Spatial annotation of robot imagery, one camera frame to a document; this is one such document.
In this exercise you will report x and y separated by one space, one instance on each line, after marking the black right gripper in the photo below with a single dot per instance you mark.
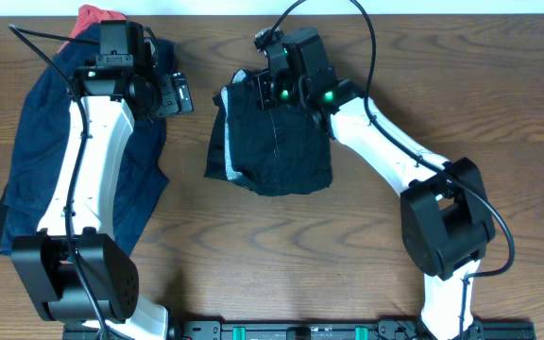
263 82

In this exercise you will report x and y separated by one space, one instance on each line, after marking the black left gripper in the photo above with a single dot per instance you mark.
170 105

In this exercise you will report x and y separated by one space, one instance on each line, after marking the black shorts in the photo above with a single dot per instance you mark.
273 152

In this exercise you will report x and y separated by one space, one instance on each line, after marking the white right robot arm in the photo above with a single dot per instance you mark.
446 221

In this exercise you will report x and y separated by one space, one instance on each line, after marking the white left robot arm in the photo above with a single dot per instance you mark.
71 267

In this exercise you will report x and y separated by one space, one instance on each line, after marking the red garment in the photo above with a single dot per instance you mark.
89 15

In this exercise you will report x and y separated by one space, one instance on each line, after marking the navy blue shorts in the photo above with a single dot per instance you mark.
39 149

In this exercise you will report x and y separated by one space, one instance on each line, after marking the black mounting rail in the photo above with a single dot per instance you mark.
387 329

